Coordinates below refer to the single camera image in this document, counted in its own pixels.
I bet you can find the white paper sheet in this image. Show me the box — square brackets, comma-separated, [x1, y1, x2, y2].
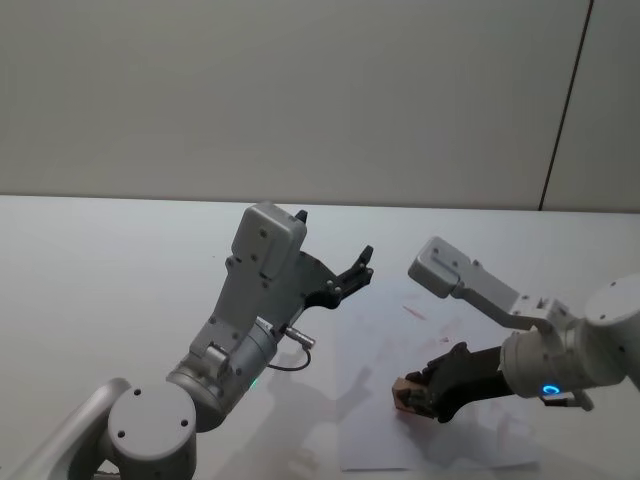
[331, 276, 545, 459]

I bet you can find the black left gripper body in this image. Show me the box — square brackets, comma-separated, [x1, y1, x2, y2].
[296, 249, 346, 315]

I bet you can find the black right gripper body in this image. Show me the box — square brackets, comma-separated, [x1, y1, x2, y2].
[452, 346, 513, 407]

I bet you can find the thin dark cable silver plug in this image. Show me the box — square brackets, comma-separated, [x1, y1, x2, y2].
[267, 323, 318, 373]

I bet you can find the small wooden block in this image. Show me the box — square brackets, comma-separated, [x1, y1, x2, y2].
[391, 377, 432, 417]

